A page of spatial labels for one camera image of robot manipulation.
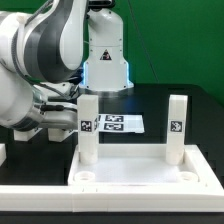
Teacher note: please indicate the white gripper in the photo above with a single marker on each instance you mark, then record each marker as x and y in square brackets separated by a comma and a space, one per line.
[59, 115]

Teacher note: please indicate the white desk top tray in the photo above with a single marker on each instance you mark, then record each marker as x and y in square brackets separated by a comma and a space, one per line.
[131, 164]

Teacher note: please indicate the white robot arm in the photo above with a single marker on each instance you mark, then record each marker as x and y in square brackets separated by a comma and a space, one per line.
[49, 46]

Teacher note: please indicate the white marker tag plate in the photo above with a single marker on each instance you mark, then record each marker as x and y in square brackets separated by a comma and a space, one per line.
[113, 123]

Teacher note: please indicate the white block at left edge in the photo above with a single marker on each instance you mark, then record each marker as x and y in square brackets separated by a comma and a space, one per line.
[3, 155]

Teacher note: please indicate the white L-shaped corner fence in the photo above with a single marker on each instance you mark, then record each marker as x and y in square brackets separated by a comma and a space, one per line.
[205, 196]

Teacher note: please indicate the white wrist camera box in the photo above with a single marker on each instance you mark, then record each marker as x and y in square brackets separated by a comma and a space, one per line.
[70, 90]

